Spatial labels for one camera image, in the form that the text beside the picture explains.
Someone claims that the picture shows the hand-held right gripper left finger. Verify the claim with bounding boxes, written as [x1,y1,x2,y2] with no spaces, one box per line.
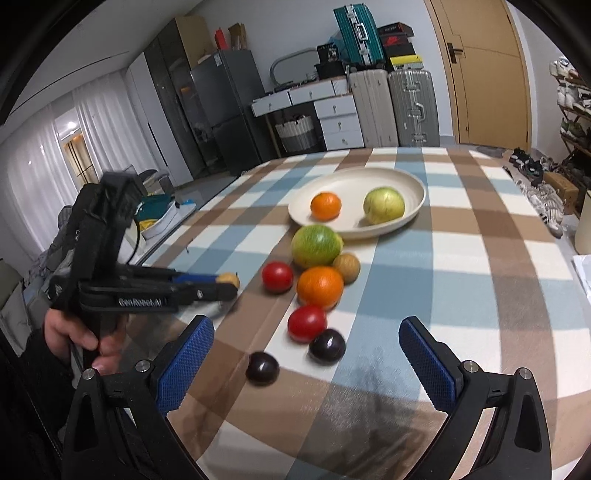
[62,315,218,480]

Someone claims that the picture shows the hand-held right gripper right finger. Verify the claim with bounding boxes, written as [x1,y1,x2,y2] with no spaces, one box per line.
[398,316,552,480]

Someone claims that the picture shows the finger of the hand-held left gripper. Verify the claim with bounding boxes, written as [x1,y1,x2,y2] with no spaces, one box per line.
[178,281,239,305]
[121,265,222,286]

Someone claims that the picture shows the red tomato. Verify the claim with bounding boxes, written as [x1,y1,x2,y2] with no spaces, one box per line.
[287,305,328,343]
[262,261,295,294]

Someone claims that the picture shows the dark purple plum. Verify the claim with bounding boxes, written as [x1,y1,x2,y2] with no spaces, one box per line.
[308,329,347,365]
[245,352,280,385]

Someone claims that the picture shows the large orange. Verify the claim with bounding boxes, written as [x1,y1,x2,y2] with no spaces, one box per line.
[296,266,345,311]

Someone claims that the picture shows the green yellow citrus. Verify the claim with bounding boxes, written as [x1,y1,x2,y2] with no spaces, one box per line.
[291,224,345,270]

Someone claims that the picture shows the cream round plate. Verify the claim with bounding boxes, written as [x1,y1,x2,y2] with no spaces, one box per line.
[288,168,426,240]

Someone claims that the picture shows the person's left forearm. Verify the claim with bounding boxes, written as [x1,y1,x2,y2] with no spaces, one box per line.
[0,330,84,480]

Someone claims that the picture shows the person's left hand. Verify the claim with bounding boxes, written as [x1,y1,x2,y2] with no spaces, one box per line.
[44,307,126,374]

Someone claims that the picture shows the teal white basin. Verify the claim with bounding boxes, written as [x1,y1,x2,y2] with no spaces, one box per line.
[139,194,181,241]

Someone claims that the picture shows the white sheer curtain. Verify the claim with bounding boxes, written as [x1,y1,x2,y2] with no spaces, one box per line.
[0,83,139,259]

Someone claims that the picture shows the white wardrobe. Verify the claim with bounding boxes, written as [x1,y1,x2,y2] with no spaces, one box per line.
[126,53,195,185]

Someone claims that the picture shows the small orange tangerine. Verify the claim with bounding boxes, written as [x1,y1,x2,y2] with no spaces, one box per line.
[310,192,343,221]

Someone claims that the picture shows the pale green pear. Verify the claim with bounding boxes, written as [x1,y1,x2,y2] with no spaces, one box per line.
[363,186,406,226]

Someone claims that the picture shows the dark glass cabinet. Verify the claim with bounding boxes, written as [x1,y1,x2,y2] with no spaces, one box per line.
[143,18,218,178]

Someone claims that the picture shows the wicker basket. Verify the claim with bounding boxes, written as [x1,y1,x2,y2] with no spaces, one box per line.
[276,115,319,154]

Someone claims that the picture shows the grey refrigerator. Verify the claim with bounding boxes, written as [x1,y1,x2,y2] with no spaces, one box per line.
[189,50,273,176]

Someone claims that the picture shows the grey white sneakers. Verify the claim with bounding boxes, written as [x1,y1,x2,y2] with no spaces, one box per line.
[517,180,566,238]

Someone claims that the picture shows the white drawer desk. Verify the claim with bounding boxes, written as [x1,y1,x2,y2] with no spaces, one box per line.
[250,78,365,151]

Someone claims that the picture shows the white bin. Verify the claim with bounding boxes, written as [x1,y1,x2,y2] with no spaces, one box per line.
[575,189,591,254]

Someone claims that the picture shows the small cardboard box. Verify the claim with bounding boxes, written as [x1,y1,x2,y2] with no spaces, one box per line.
[542,172,580,213]

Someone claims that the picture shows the large cardboard box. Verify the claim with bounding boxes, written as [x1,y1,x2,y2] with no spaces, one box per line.
[175,15,217,70]

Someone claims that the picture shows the white oval mirror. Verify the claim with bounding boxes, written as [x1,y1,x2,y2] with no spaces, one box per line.
[270,47,319,86]

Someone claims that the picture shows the beige suitcase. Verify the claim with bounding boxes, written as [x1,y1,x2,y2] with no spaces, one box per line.
[348,69,399,148]

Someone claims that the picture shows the silver suitcase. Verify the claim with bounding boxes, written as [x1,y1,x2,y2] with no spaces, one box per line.
[388,69,440,147]

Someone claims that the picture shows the wooden shoe rack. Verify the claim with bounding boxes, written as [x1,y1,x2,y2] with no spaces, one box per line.
[549,58,591,176]

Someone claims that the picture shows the teal suitcase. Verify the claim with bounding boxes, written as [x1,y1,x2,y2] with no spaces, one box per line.
[333,4,386,69]

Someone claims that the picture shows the wooden door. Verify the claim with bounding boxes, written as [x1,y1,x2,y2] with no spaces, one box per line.
[425,0,532,151]

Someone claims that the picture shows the yellow black box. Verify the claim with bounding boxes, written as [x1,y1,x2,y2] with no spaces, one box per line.
[388,54,423,71]

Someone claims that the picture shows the black red shoe box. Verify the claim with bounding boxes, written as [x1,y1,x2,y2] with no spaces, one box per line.
[377,23,414,61]

